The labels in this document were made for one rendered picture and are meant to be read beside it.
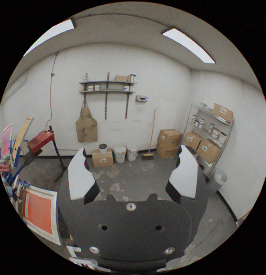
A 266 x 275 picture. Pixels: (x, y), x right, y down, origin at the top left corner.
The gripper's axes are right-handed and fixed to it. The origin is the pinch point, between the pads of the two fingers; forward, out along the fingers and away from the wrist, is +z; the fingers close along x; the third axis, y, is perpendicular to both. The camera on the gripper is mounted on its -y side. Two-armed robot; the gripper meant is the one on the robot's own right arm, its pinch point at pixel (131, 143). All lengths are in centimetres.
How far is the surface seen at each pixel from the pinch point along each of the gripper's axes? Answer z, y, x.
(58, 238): -36, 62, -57
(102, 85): 191, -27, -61
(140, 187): 99, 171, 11
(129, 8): 62, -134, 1
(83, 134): 171, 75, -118
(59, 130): 157, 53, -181
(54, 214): -12, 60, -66
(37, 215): -30, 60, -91
